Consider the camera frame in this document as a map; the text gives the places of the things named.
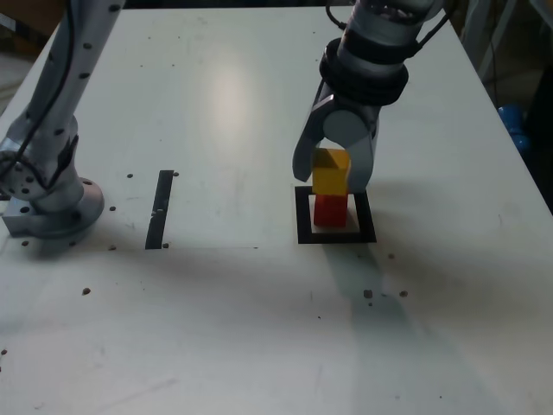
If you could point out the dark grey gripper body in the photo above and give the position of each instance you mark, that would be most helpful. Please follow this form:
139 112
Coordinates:
358 110

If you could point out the blue plastic object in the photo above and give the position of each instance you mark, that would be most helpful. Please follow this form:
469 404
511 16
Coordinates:
514 121

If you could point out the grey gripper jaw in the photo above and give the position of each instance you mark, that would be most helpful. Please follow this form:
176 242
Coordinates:
304 151
360 160

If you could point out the white metal frame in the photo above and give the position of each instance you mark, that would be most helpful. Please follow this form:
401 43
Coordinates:
497 34

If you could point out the black tape strip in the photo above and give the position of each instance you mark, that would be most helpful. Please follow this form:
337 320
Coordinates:
159 207

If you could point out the red cube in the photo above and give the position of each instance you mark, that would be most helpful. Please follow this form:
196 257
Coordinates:
330 212

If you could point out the black tape square outline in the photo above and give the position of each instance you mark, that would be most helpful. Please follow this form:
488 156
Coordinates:
303 220

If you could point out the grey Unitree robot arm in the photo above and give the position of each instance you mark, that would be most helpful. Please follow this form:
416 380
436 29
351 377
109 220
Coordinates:
60 86

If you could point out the yellow cube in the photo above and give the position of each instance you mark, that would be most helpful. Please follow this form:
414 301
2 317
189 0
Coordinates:
328 181

